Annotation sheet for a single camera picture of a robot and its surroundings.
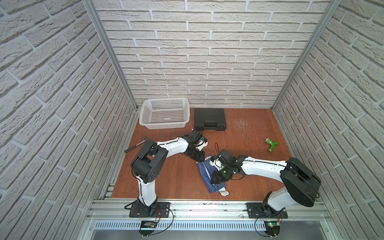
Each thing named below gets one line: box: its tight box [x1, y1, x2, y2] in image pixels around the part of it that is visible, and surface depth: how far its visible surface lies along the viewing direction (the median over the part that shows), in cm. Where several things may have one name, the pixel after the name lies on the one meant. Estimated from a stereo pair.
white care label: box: [218, 187, 229, 197], surface depth 79 cm
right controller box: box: [264, 221, 281, 239], surface depth 72 cm
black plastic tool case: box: [194, 108, 227, 131], surface depth 106 cm
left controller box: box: [138, 220, 157, 237], surface depth 71 cm
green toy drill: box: [264, 137, 279, 153], surface depth 99 cm
